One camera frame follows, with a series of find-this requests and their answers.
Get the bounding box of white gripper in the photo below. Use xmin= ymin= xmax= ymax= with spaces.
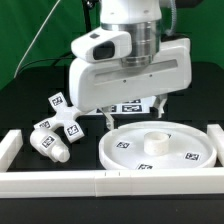
xmin=69 ymin=38 xmax=192 ymax=130

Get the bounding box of white round table top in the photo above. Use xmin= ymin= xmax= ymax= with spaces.
xmin=99 ymin=121 xmax=217 ymax=170

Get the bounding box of white cross-shaped table base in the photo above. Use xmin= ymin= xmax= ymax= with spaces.
xmin=34 ymin=92 xmax=84 ymax=143

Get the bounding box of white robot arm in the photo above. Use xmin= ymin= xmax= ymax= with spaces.
xmin=69 ymin=0 xmax=203 ymax=129

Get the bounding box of white tag sheet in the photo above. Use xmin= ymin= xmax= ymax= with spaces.
xmin=110 ymin=96 xmax=156 ymax=115

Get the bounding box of white front fence rail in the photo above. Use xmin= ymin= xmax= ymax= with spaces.
xmin=0 ymin=167 xmax=224 ymax=198

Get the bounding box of grey braided cable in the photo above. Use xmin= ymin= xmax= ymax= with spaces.
xmin=164 ymin=0 xmax=178 ymax=36

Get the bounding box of black cable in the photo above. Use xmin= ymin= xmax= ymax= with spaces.
xmin=13 ymin=0 xmax=99 ymax=79

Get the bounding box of white left fence rail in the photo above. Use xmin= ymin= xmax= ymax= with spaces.
xmin=0 ymin=129 xmax=23 ymax=172

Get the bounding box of white cable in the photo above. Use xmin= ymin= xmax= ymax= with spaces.
xmin=13 ymin=0 xmax=63 ymax=78

